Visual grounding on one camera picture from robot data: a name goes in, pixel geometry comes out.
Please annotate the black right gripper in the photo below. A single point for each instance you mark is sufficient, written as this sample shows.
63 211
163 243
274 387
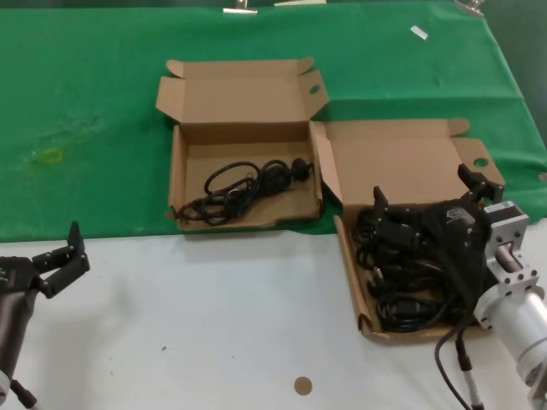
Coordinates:
459 239

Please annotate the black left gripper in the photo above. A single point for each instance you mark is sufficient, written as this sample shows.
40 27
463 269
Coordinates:
17 275

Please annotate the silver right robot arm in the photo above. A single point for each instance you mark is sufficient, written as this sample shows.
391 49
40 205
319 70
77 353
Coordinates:
525 329

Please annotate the open brown cardboard box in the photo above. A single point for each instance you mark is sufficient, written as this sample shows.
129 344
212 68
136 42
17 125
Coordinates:
278 205
397 171

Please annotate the green table cloth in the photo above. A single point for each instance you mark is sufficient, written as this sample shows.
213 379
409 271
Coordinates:
85 85

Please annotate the white tape strip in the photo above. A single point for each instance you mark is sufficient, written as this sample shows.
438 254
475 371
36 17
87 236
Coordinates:
419 32

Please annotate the silver metal clip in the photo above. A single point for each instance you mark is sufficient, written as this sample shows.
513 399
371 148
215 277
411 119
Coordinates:
470 7

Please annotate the round brown sticker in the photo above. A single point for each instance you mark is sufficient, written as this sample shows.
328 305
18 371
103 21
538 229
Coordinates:
303 385

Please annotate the beige flat strip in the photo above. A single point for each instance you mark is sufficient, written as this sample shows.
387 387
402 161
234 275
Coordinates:
299 2

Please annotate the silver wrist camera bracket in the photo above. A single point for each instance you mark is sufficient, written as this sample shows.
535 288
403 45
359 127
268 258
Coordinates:
510 230

